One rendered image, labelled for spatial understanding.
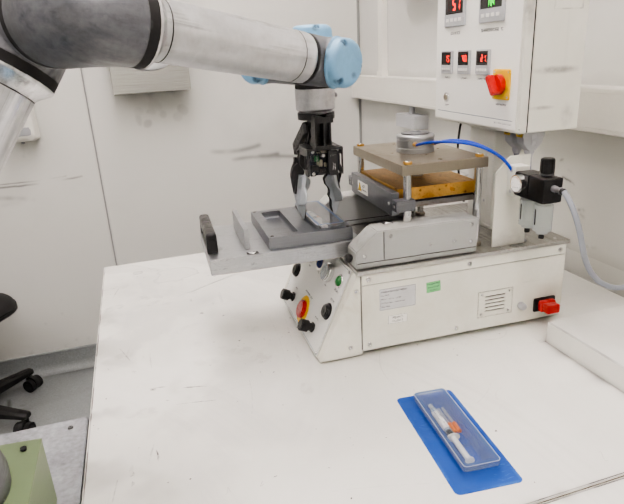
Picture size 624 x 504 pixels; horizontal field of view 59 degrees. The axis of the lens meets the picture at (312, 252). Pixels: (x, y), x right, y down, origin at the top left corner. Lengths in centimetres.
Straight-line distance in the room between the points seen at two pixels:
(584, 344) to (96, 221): 204
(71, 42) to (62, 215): 195
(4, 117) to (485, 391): 83
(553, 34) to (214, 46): 64
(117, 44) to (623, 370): 90
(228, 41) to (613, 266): 107
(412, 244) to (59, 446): 69
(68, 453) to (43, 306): 180
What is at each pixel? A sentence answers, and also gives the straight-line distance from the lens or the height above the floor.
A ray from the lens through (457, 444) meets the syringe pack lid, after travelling 87.
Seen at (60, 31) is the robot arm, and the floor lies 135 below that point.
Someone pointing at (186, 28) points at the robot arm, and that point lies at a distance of 73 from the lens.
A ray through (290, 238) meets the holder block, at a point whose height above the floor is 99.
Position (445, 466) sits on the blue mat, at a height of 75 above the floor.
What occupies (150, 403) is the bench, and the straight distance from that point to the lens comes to 105.
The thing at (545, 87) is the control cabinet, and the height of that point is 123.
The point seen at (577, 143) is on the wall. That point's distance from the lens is 154.
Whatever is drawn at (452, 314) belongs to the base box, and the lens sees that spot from 116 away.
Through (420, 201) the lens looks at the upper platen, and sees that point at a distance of 112.
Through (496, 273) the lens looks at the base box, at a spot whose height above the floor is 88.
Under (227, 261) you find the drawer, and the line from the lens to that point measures 103.
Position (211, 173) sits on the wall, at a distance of 258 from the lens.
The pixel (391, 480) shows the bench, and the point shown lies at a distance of 84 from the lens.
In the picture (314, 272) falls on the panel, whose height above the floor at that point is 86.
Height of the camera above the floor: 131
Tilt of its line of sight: 20 degrees down
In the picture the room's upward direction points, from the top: 3 degrees counter-clockwise
